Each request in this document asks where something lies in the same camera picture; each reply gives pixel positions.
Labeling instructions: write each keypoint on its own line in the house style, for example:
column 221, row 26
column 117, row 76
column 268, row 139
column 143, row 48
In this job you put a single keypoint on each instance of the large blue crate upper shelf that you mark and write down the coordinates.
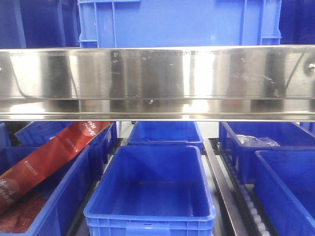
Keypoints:
column 178, row 23

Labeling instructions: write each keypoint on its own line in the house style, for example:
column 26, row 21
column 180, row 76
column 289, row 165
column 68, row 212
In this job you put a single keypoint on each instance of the blue bin centre rear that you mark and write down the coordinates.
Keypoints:
column 166, row 133

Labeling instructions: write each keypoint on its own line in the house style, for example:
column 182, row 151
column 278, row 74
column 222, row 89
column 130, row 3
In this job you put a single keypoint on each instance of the blue bin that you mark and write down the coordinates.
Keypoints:
column 38, row 133
column 166, row 133
column 48, row 209
column 152, row 191
column 285, row 187
column 288, row 134

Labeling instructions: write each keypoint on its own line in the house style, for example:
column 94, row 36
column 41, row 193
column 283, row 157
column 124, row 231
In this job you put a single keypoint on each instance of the blue bin centre front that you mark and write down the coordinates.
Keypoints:
column 152, row 191

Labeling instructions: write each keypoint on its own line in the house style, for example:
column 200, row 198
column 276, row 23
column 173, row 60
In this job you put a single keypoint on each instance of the red printed package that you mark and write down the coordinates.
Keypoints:
column 46, row 160

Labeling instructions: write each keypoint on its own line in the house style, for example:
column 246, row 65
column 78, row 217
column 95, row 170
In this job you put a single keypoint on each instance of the clear plastic bag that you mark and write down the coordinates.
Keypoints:
column 252, row 141

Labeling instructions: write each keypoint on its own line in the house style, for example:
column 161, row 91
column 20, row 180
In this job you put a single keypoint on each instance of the blue bin left rear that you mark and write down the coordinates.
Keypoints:
column 38, row 133

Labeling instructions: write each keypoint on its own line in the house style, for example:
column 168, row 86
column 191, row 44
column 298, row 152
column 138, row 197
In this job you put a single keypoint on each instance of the blue bin right rear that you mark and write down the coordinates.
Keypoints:
column 288, row 134

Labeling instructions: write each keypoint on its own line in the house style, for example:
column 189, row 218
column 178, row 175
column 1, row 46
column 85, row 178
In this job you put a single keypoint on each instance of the blue bin right front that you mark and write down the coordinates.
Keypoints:
column 285, row 187

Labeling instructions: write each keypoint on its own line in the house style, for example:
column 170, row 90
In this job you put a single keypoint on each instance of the blue bin left front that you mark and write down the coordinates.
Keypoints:
column 48, row 209

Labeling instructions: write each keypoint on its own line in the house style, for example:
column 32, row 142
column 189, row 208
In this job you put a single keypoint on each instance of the dark blue crate upper left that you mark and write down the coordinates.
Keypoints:
column 39, row 24

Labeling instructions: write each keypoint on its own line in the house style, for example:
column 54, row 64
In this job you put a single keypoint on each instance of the dark blue crate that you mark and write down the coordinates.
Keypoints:
column 39, row 24
column 297, row 22

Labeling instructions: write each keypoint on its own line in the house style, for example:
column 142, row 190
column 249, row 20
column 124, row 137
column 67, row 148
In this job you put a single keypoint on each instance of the dark blue crate upper right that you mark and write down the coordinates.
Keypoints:
column 297, row 22

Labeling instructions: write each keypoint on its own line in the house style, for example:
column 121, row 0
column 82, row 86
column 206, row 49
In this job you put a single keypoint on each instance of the stainless steel shelf rail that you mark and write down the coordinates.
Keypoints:
column 256, row 83

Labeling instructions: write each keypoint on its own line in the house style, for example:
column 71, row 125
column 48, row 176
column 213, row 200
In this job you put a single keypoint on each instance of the roller track rail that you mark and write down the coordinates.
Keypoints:
column 238, row 211

